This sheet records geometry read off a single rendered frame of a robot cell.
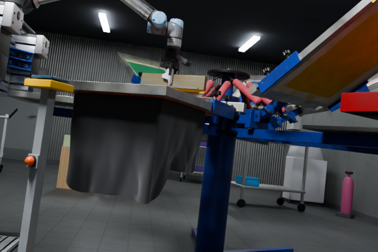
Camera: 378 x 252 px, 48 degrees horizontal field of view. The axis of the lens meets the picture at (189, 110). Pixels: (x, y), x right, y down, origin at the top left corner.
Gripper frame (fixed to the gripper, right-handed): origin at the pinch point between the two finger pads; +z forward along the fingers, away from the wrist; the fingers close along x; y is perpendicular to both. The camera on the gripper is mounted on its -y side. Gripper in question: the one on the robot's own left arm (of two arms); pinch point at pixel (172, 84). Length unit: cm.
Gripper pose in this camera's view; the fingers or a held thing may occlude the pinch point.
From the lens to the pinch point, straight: 231.2
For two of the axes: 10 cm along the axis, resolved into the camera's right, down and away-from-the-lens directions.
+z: -1.2, 9.9, -0.8
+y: -9.0, -0.8, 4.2
